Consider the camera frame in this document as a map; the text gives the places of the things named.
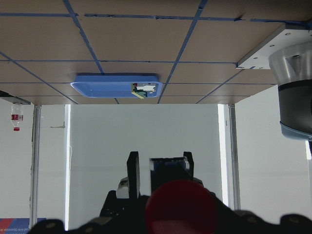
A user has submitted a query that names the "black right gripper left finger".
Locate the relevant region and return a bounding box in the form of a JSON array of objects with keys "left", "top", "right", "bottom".
[{"left": 28, "top": 216, "right": 144, "bottom": 234}]

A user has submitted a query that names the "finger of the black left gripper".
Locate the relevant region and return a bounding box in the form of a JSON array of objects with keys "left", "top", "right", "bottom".
[{"left": 183, "top": 152, "right": 194, "bottom": 180}]

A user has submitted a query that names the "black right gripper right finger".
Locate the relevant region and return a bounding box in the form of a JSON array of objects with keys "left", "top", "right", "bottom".
[{"left": 214, "top": 197, "right": 312, "bottom": 234}]

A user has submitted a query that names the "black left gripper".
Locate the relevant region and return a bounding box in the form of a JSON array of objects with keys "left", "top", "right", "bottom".
[{"left": 98, "top": 151, "right": 234, "bottom": 220}]

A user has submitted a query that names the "red emergency stop button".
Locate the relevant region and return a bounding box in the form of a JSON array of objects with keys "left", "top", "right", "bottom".
[{"left": 144, "top": 157, "right": 218, "bottom": 234}]

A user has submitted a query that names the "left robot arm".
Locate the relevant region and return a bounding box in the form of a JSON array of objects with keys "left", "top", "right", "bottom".
[{"left": 146, "top": 43, "right": 312, "bottom": 220}]

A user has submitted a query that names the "green yellow terminal block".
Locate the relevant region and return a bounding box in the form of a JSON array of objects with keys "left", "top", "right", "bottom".
[{"left": 131, "top": 83, "right": 148, "bottom": 99}]

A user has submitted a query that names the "white circuit breaker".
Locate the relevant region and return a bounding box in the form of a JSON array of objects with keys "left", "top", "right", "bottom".
[{"left": 136, "top": 83, "right": 156, "bottom": 93}]

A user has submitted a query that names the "blue plastic tray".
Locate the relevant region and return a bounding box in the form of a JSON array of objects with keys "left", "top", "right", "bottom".
[{"left": 70, "top": 74, "right": 163, "bottom": 98}]

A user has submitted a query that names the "clear plastic bottle red cap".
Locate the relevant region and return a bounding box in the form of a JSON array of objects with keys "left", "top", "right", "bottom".
[{"left": 11, "top": 103, "right": 23, "bottom": 132}]

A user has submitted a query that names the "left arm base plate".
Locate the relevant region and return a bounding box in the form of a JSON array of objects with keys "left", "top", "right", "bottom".
[{"left": 236, "top": 24, "right": 312, "bottom": 70}]

